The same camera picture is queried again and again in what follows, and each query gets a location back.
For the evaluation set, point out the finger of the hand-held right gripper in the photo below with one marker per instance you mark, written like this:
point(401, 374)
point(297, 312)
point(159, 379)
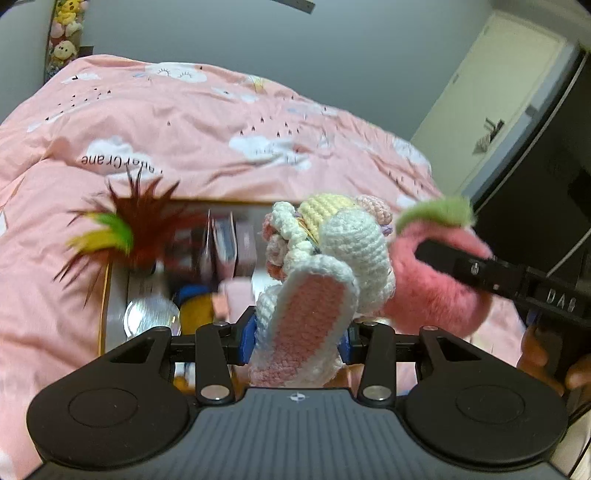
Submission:
point(461, 265)

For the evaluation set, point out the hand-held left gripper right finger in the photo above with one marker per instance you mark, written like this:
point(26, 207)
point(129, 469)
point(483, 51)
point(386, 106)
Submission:
point(345, 348)

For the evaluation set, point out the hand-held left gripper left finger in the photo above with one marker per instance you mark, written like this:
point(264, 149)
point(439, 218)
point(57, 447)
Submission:
point(247, 334)

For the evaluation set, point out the pink fabric pouch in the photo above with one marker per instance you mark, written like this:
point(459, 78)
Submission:
point(238, 296)

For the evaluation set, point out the pink plush strawberry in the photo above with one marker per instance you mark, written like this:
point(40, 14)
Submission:
point(415, 290)

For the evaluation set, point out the white crochet rabbit doll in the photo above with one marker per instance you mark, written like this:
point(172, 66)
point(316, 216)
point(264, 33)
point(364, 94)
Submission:
point(323, 300)

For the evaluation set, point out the white cardboard box orange rim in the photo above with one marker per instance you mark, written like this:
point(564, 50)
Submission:
point(117, 300)

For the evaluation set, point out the person's right hand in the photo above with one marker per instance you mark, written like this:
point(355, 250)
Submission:
point(535, 360)

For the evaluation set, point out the yellow and blue toy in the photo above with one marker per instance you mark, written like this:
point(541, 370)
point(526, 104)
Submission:
point(194, 314)

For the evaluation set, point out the dark cabinet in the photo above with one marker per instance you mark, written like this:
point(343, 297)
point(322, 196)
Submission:
point(554, 184)

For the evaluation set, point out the red and yellow feather toy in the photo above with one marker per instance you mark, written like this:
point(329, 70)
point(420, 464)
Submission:
point(143, 217)

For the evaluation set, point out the white door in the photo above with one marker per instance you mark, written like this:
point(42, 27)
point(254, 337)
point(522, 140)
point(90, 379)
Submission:
point(485, 92)

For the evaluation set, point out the pink cloud print blanket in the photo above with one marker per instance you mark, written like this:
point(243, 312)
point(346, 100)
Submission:
point(184, 129)

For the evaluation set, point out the hanging plush toys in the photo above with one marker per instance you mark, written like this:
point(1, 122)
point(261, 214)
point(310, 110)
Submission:
point(64, 41)

